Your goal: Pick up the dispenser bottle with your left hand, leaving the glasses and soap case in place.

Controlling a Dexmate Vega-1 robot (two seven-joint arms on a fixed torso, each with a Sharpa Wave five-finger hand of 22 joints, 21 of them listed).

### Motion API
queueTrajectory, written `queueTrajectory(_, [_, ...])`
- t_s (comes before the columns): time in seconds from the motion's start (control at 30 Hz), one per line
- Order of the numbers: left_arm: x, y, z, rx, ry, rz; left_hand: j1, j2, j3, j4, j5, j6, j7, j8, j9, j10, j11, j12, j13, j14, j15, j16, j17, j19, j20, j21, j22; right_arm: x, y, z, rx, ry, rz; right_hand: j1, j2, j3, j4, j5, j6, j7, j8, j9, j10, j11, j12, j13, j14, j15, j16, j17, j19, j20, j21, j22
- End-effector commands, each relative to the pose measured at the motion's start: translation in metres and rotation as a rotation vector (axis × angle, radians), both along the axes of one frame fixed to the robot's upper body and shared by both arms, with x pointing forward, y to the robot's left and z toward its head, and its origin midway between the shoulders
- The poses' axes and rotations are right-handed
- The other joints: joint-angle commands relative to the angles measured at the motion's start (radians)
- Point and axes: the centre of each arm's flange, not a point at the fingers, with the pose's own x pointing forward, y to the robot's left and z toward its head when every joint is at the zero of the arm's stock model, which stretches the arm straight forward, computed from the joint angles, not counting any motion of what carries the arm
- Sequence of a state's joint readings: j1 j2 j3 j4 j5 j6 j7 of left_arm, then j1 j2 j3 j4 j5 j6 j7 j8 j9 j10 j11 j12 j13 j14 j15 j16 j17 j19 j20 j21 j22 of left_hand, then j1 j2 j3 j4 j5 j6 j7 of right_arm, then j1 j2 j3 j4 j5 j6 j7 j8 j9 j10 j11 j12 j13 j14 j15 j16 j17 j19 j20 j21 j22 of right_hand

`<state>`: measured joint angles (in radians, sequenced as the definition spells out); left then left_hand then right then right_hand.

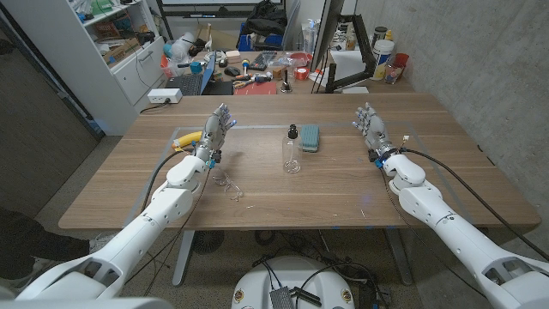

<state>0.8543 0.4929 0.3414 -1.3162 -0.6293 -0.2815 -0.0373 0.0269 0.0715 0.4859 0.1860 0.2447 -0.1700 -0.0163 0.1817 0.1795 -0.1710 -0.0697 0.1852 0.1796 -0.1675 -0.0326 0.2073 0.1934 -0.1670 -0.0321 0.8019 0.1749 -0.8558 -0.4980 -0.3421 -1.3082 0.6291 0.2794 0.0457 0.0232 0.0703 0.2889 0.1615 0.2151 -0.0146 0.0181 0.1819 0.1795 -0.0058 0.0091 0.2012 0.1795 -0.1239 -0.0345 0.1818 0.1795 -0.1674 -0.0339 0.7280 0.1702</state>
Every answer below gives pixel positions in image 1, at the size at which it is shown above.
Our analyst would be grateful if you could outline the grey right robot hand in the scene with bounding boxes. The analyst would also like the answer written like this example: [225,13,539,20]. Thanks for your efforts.
[351,101,401,163]

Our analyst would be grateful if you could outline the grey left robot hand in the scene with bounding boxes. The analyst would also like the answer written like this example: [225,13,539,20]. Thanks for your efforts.
[194,102,238,163]

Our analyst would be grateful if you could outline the clear dispenser bottle black cap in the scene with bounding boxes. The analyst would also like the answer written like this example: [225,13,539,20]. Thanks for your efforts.
[281,124,302,175]

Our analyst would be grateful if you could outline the clear glasses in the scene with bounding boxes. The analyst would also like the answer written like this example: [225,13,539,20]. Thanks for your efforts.
[212,168,244,202]

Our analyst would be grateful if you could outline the yellow banana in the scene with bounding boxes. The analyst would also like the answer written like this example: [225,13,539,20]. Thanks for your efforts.
[172,130,203,150]

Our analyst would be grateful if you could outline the open laptop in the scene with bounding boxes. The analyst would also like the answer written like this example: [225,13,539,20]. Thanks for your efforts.
[165,53,235,96]

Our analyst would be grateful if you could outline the clear drinking glass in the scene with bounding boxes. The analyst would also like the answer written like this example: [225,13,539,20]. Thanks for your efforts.
[383,63,404,85]

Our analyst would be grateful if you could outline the red mat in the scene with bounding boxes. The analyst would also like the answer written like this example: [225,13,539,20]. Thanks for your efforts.
[233,81,279,96]

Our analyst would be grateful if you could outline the white power strip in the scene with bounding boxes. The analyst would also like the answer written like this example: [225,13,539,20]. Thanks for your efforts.
[147,88,184,105]

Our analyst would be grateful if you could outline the white canister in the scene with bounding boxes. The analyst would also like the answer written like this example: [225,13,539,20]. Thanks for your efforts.
[371,39,395,82]

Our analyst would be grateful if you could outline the red cup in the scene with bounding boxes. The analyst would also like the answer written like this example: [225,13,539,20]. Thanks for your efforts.
[393,52,410,72]

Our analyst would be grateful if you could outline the black calculator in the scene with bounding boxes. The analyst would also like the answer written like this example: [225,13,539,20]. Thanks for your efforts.
[248,50,278,72]

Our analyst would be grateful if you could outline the clear plastic bag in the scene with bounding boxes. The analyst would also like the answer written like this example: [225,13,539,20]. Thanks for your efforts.
[165,32,196,65]

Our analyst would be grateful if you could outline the blue bin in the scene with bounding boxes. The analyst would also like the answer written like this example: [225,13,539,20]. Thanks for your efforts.
[236,23,284,52]

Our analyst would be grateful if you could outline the dark lidded jar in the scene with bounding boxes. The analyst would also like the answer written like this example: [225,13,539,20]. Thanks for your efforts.
[371,26,389,48]

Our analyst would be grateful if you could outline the red bowl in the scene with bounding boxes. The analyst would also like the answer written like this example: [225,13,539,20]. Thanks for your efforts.
[289,51,314,68]

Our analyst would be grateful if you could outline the round black floor fan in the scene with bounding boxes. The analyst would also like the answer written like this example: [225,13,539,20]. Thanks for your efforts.
[191,230,226,255]

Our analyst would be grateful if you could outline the black computer monitor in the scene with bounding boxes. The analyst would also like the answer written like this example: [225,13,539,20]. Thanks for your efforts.
[311,0,346,72]

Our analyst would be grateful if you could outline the black jacket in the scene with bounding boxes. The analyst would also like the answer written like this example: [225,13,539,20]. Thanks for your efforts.
[237,0,288,38]

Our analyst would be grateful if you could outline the grey metal table leg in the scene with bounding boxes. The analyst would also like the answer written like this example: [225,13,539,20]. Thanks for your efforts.
[384,227,413,287]
[172,230,196,288]

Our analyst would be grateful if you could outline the white shelf cabinet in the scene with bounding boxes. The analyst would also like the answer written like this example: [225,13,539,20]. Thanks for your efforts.
[2,0,168,136]

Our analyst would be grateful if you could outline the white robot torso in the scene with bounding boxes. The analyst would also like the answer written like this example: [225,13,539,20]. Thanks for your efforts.
[231,256,356,309]

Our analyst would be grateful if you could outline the grey perforated box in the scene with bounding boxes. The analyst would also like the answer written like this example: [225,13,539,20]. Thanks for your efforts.
[268,286,297,309]

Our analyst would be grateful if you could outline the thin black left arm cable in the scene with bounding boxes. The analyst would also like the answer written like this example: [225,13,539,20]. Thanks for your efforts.
[124,165,214,287]

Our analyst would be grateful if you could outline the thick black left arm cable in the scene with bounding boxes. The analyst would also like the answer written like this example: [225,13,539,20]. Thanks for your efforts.
[140,148,196,214]

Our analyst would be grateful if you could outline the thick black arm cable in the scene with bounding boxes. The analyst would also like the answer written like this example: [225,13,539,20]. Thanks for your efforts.
[140,148,196,214]
[401,147,549,261]

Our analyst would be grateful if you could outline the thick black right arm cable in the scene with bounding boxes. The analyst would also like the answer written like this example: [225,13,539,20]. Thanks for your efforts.
[401,147,549,261]

